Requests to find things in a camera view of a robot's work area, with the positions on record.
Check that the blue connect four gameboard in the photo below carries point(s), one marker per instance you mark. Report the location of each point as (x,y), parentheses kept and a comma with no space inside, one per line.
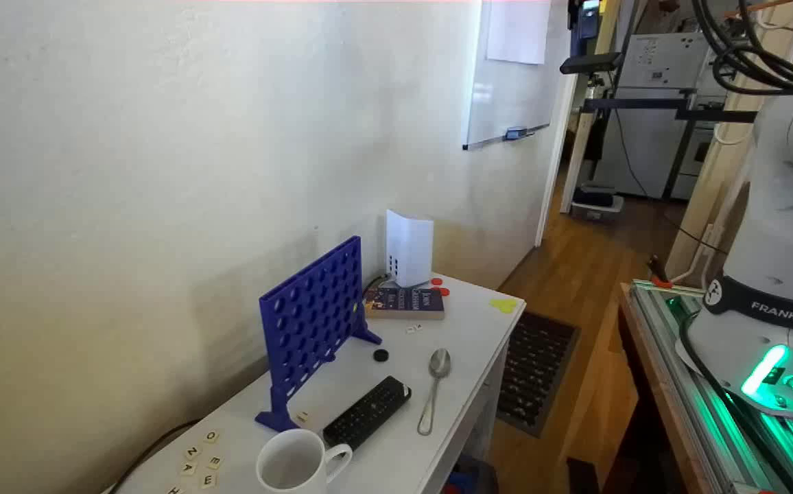
(305,318)

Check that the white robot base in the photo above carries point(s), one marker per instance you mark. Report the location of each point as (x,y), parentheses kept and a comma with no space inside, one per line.
(743,339)

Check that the yellow game chips pile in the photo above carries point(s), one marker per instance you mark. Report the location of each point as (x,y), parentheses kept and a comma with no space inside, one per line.
(504,304)

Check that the white rectangular container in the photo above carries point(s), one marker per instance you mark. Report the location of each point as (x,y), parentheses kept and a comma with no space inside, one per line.
(411,248)

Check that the purple book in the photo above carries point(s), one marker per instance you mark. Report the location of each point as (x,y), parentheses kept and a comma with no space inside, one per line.
(404,303)

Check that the black game chip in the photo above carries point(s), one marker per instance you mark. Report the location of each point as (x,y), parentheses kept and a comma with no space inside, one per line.
(381,354)

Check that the metal spoon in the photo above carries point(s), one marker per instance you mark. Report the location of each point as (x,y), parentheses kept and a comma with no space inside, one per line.
(441,368)

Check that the black remote control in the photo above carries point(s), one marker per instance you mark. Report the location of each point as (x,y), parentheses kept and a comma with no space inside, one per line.
(366,416)

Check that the white side table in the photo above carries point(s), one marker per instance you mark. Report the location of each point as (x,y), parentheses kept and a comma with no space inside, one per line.
(393,427)

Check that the floor vent grate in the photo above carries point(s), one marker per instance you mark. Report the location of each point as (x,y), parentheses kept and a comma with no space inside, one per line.
(536,361)

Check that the white ceramic mug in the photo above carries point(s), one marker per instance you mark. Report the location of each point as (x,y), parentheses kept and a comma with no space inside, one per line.
(298,462)

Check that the paper sheet on whiteboard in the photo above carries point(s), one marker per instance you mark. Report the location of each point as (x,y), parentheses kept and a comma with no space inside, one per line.
(518,30)

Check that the small beige letter tiles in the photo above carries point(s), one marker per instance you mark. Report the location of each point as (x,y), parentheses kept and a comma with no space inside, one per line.
(200,466)

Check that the white wall whiteboard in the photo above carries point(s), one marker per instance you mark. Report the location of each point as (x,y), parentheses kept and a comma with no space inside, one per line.
(512,99)

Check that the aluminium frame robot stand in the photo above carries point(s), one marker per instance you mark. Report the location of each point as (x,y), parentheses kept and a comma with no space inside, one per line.
(720,446)

